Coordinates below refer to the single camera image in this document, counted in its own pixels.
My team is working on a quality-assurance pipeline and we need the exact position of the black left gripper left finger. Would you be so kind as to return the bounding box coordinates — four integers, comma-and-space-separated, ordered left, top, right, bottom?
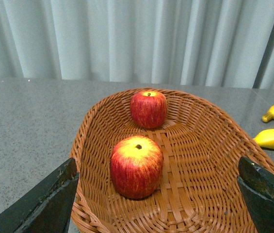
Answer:
0, 158, 79, 233

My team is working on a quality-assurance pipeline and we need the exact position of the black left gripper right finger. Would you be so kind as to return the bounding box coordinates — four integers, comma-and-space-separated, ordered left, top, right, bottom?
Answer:
237, 157, 274, 233

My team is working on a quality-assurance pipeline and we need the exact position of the brown wicker basket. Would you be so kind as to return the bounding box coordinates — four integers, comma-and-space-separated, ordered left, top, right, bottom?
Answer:
70, 89, 274, 233

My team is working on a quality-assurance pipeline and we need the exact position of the near red yellow apple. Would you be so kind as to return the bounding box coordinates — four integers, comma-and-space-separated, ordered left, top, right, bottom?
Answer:
110, 135, 164, 200

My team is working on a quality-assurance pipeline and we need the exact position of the far red apple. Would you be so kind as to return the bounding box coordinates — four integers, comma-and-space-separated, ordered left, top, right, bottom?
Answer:
130, 91, 167, 129

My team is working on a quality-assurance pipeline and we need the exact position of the pale green curtain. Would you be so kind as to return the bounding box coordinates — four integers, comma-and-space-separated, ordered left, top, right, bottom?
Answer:
0, 0, 274, 89

